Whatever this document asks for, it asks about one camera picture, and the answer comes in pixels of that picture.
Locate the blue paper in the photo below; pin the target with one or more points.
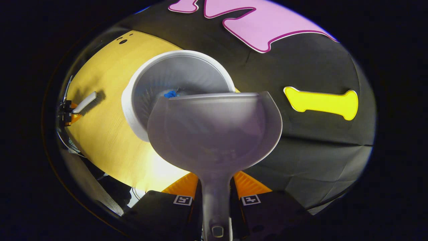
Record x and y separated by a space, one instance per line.
170 94

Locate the small grey broom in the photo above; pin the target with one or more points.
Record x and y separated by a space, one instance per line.
86 101

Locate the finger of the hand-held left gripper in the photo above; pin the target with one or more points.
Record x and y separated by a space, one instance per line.
76 117

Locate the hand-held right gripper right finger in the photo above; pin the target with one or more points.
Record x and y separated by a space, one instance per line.
267 211

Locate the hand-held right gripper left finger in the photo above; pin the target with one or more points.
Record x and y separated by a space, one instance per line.
160 211

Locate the grey plastic dustpan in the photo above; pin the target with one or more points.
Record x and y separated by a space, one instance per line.
215 134

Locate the white ribbed garbage bin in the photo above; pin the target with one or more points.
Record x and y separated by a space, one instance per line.
180 72

